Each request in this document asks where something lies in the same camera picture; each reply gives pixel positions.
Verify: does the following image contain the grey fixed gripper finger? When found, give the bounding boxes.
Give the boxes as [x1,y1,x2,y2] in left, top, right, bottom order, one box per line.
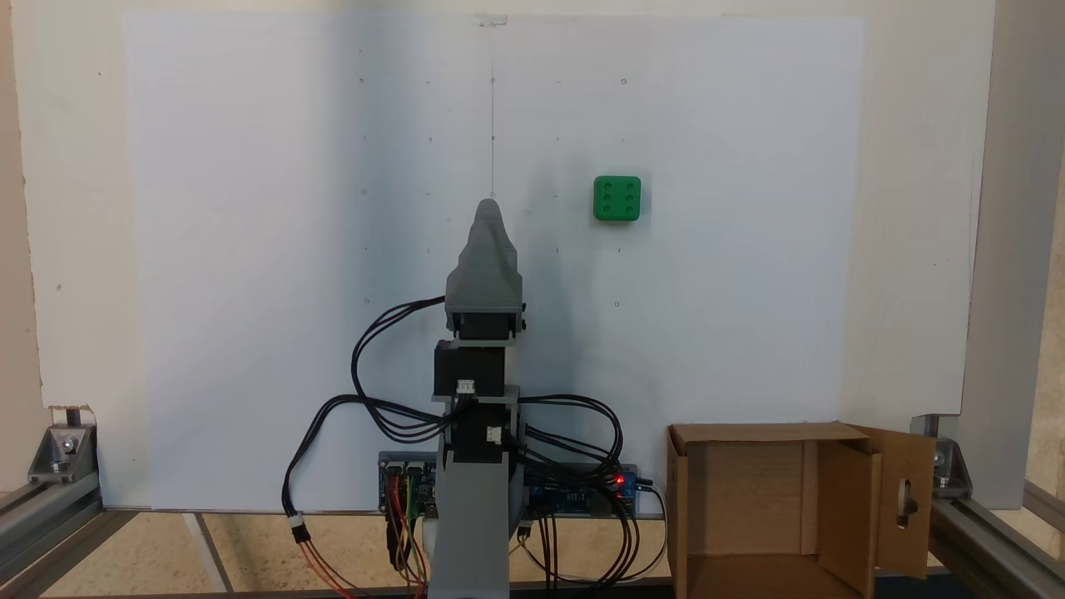
[460,198,520,270]

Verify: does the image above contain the green dice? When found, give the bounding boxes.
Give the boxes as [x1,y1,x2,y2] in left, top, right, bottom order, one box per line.
[593,176,642,222]

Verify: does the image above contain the blue circuit board red LED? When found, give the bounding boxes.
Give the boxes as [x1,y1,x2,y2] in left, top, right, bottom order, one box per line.
[523,463,641,519]

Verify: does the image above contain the large white paper sheet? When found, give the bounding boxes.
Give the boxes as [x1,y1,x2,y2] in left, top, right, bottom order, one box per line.
[123,12,864,513]

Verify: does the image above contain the brown cardboard box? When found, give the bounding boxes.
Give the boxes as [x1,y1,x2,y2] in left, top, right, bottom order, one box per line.
[666,422,937,599]

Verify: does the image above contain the horizontal aluminium profile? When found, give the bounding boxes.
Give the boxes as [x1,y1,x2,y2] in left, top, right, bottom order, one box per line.
[927,478,1065,599]
[0,474,139,599]

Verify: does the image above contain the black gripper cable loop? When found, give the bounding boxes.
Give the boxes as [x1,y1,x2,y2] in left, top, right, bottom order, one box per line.
[350,296,451,443]

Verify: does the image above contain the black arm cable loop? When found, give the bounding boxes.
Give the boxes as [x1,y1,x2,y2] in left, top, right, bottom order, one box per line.
[514,394,626,500]

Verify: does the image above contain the circuit board with jumper wires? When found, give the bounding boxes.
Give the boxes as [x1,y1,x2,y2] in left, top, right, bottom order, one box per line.
[379,452,438,513]

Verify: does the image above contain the coloured jumper wire bundle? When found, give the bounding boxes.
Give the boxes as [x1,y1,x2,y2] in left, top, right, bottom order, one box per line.
[384,474,433,599]

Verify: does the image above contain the black cable with white connector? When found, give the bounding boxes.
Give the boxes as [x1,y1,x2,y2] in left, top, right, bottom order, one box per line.
[281,394,455,599]

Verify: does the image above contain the metal corner bracket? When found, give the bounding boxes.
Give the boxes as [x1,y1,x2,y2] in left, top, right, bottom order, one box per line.
[930,436,973,499]
[28,423,97,484]

